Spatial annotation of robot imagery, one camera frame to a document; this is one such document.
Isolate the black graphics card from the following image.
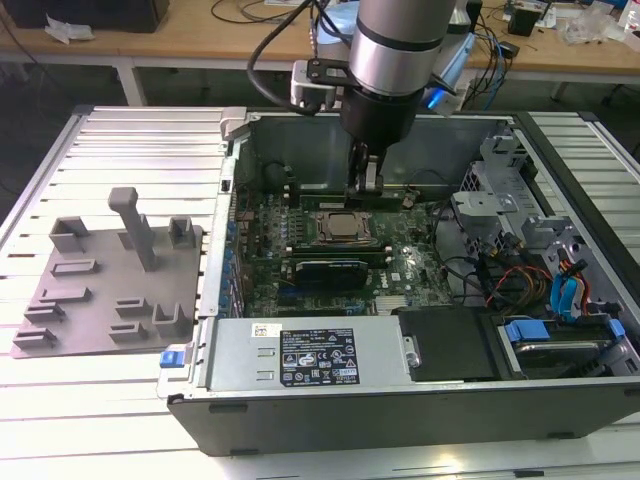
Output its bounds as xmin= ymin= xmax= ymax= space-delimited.
xmin=294 ymin=258 xmax=371 ymax=292

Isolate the metal CPU socket cover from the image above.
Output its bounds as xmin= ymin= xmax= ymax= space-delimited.
xmin=311 ymin=207 xmax=377 ymax=248

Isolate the small white wrist camera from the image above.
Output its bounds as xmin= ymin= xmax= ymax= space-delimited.
xmin=427 ymin=74 xmax=470 ymax=118

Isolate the yellow red wire bundle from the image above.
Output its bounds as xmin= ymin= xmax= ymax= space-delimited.
xmin=487 ymin=264 xmax=552 ymax=307

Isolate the silver metal drive cage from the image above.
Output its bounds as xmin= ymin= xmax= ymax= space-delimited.
xmin=449 ymin=127 xmax=587 ymax=262

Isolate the green motherboard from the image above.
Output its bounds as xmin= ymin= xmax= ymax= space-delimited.
xmin=232 ymin=184 xmax=461 ymax=319

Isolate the crumpled white paper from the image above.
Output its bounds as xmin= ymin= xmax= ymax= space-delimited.
xmin=44 ymin=13 xmax=97 ymax=42

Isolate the black camera cable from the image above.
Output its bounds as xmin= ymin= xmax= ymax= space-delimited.
xmin=247 ymin=0 xmax=331 ymax=118

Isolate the small silver heatsink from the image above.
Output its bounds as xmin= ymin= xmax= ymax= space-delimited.
xmin=374 ymin=294 xmax=409 ymax=316

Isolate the large black box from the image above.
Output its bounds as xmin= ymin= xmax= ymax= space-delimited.
xmin=9 ymin=0 xmax=171 ymax=34

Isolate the silver CPU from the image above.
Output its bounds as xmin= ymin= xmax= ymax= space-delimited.
xmin=327 ymin=213 xmax=362 ymax=238

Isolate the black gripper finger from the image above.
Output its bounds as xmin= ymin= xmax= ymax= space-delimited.
xmin=366 ymin=149 xmax=387 ymax=195
xmin=348 ymin=141 xmax=370 ymax=196

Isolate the black label sticker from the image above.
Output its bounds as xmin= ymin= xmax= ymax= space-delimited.
xmin=278 ymin=328 xmax=361 ymax=389

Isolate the small black cube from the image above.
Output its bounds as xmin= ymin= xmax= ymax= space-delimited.
xmin=507 ymin=8 xmax=544 ymax=37

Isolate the wooden desk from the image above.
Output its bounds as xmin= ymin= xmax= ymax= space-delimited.
xmin=0 ymin=0 xmax=640 ymax=85

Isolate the black RAM slot bank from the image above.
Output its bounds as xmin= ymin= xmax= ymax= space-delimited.
xmin=282 ymin=180 xmax=406 ymax=212
xmin=284 ymin=242 xmax=394 ymax=267

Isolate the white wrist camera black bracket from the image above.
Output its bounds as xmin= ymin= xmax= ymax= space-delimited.
xmin=291 ymin=58 xmax=351 ymax=113

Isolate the silver power supply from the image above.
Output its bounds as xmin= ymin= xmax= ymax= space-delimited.
xmin=204 ymin=317 xmax=419 ymax=394

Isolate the hard disk in blue carrier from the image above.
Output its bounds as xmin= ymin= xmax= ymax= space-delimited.
xmin=497 ymin=319 xmax=626 ymax=382

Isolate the blue flat wire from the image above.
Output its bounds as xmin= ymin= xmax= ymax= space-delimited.
xmin=549 ymin=272 xmax=591 ymax=327

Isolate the gray case corner latch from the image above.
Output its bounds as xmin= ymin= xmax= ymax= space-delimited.
xmin=219 ymin=106 xmax=249 ymax=142

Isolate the black plastic shroud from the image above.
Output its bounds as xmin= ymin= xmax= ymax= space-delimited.
xmin=392 ymin=305 xmax=502 ymax=384

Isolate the gray parts rack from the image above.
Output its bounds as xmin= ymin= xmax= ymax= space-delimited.
xmin=10 ymin=185 xmax=210 ymax=359

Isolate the clear plastic bag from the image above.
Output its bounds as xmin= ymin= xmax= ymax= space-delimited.
xmin=554 ymin=5 xmax=624 ymax=47

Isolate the black open PC case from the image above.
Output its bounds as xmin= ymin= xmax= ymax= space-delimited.
xmin=157 ymin=106 xmax=640 ymax=457

